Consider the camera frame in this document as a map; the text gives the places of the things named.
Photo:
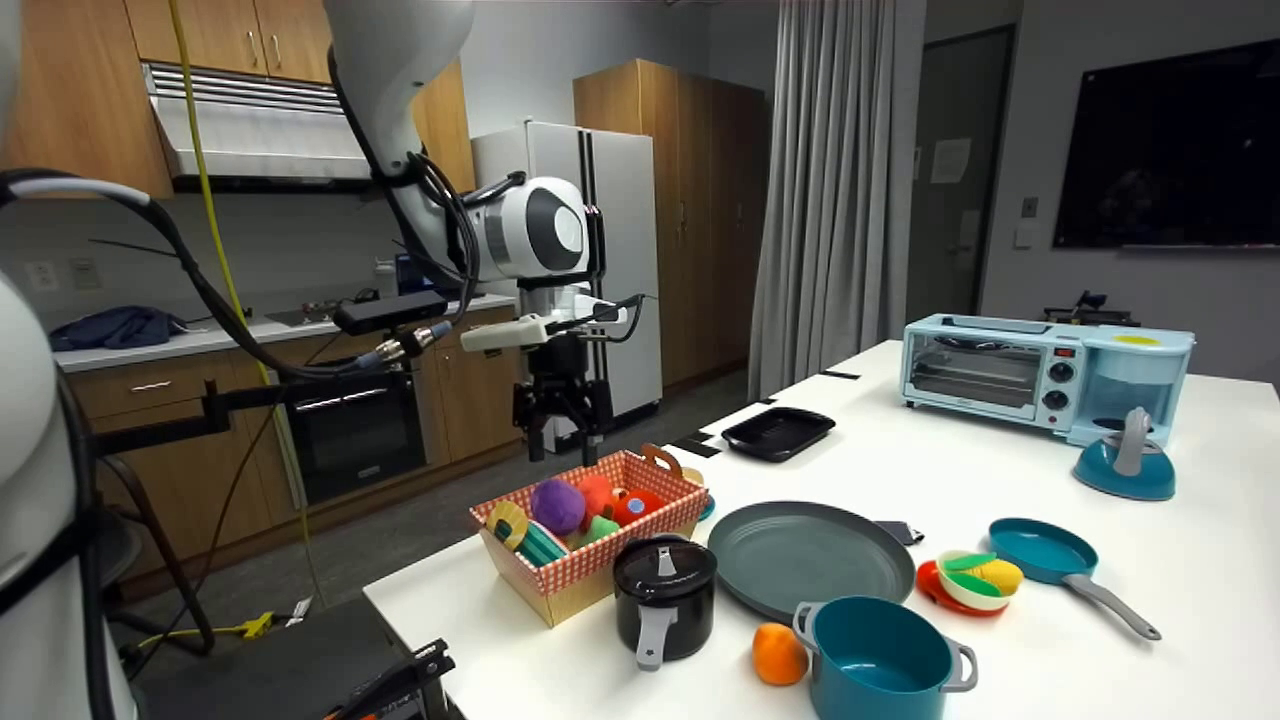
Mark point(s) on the colourful toy plate stack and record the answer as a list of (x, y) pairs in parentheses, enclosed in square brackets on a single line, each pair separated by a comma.
[(971, 581)]

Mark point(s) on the large grey frying pan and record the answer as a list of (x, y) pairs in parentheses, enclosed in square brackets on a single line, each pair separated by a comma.
[(780, 552)]

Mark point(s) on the light blue toaster oven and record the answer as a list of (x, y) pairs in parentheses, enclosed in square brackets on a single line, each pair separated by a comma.
[(1075, 382)]

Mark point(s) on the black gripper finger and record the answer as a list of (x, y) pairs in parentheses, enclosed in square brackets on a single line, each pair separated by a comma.
[(533, 437), (594, 446)]

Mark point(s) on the orange toy fruit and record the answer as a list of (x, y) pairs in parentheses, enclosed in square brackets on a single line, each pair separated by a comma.
[(776, 657)]

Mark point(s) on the black grill tray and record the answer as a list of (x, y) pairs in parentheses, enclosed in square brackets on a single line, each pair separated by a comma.
[(776, 434)]

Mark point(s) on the black built-in oven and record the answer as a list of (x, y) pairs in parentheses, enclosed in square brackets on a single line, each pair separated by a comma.
[(355, 426)]

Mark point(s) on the small teal frying pan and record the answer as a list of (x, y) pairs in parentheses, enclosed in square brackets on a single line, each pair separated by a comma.
[(1053, 552)]

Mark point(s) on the blue cloth on counter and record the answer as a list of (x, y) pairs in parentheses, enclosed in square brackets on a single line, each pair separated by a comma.
[(129, 326)]

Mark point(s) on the red toy tomato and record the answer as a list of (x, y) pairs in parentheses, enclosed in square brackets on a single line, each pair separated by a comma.
[(596, 490)]

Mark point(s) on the black pot with lid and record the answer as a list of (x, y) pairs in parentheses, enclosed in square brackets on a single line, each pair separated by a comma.
[(665, 589)]

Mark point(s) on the grey curtain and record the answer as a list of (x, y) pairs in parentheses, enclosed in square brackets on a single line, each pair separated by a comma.
[(838, 204)]

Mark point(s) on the range hood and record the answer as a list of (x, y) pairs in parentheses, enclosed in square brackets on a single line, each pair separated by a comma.
[(252, 131)]

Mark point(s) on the wall television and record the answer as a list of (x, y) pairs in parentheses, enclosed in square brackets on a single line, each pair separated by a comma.
[(1178, 155)]

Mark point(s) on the red checkered cardboard basket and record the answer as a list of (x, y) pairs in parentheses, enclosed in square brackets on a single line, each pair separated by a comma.
[(566, 574)]

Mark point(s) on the purple plush toy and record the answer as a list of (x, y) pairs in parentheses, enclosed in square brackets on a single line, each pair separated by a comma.
[(557, 504)]

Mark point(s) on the teal pot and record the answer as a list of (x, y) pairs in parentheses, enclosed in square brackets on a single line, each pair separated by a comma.
[(877, 662)]

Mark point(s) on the black camera on stand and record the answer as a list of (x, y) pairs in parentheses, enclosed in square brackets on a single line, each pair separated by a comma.
[(406, 328)]

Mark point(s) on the white refrigerator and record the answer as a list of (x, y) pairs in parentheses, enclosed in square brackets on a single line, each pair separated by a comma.
[(613, 168)]

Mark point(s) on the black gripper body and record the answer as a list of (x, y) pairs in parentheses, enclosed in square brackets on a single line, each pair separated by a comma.
[(557, 387)]

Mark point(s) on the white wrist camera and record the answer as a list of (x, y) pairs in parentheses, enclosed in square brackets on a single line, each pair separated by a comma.
[(533, 328)]

